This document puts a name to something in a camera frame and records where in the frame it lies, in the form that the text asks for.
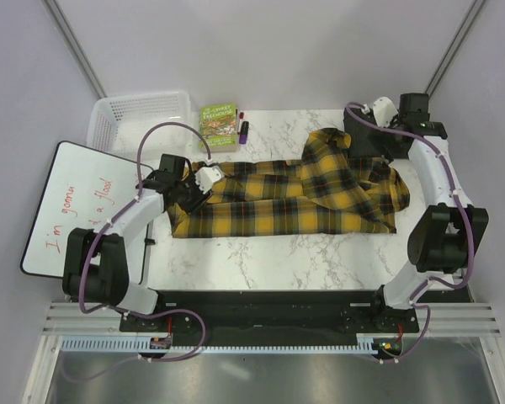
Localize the yellow plaid long sleeve shirt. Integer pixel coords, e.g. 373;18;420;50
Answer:
167;128;410;239

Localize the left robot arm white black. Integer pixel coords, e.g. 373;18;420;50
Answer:
62;154;224;331

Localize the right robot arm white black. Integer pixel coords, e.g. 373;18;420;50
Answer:
368;93;489;332

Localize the folded dark striped shirt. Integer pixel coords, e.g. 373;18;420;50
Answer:
343;110;385;158

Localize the green treehouse book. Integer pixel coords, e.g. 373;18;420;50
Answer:
199;103;238;152

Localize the white plastic basket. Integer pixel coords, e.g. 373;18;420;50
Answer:
86;91;194;162

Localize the purple highlighter marker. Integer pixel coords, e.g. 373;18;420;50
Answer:
239;120;249;145

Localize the red capped marker pen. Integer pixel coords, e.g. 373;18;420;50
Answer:
237;111;244;135

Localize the whiteboard with red writing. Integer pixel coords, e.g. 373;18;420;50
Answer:
20;141;138;278

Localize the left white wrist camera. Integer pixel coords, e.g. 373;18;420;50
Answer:
194;166;225;194

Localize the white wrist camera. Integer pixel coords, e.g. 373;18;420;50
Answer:
194;166;225;194
370;97;398;128

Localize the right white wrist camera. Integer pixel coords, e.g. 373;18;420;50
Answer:
370;97;398;128

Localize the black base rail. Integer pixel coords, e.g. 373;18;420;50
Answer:
120;290;419;347

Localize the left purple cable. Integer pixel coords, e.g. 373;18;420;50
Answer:
78;120;214;316

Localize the right aluminium corner post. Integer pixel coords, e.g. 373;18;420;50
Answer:
425;0;489;98

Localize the aluminium corner post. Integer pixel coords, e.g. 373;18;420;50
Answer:
41;0;107;99
425;0;489;98

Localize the white slotted cable duct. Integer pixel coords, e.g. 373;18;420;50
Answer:
60;335;378;355

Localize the left aluminium corner post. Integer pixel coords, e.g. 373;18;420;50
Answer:
41;0;107;99

